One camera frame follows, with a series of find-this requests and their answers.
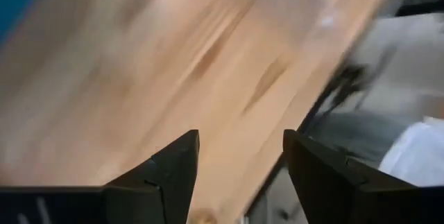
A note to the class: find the white paper sheet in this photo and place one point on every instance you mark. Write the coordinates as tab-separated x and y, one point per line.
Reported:
416	154

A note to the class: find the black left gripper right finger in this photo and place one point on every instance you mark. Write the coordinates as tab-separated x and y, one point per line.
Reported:
347	196

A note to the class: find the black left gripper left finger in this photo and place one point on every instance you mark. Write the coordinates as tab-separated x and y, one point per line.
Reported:
138	199

